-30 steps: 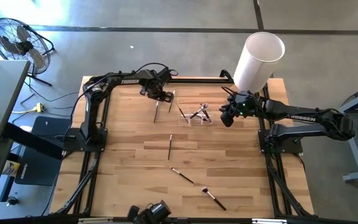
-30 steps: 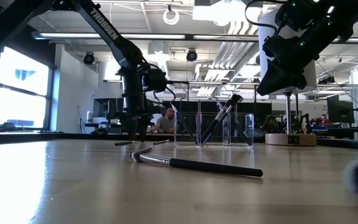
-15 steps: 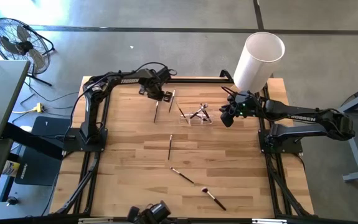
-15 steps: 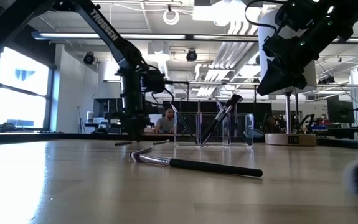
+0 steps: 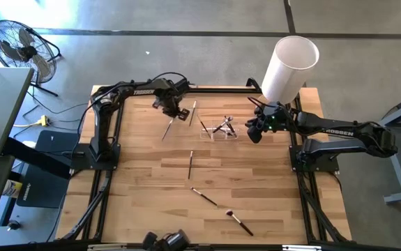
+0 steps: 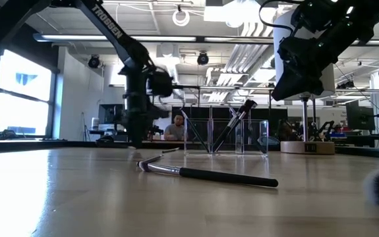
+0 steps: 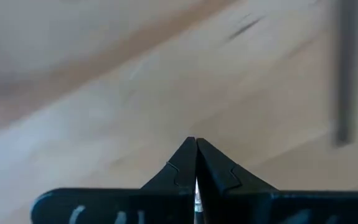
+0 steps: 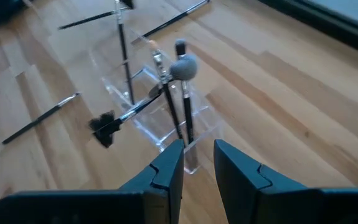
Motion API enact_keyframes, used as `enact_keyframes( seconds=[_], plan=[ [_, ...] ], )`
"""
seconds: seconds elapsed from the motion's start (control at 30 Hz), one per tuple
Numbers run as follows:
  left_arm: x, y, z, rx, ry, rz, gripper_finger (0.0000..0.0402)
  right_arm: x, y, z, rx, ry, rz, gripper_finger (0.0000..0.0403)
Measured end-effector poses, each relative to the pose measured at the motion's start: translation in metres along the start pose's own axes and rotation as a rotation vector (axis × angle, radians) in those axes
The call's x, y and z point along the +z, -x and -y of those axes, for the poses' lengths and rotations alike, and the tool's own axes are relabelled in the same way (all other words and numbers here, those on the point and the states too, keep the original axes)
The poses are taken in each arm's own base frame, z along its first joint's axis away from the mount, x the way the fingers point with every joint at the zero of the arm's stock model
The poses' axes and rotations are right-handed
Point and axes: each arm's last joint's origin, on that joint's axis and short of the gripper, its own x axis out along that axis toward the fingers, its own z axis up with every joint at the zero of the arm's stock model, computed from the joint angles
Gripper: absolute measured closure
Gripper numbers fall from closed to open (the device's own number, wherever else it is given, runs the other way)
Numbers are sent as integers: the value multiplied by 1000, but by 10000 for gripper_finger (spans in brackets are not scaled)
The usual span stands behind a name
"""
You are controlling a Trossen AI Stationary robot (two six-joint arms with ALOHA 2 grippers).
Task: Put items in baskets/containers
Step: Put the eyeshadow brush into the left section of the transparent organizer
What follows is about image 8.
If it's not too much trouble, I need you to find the round grey tip brush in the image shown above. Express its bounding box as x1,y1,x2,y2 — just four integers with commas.
168,53,199,82

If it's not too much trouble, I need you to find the medium black makeup brush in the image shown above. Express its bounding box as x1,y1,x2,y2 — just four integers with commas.
174,38,195,146

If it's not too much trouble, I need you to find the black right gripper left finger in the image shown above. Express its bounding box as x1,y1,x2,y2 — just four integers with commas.
0,139,185,224

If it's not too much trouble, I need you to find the clear acrylic organizer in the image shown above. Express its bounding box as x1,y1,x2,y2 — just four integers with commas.
88,27,225,175

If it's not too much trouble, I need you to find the large fluffy powder brush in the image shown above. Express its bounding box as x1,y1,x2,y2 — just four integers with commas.
87,83,167,149

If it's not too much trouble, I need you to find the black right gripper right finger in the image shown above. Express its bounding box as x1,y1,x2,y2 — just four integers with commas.
214,139,358,224

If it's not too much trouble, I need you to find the black aluminium table frame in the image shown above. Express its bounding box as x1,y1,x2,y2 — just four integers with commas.
258,0,358,60

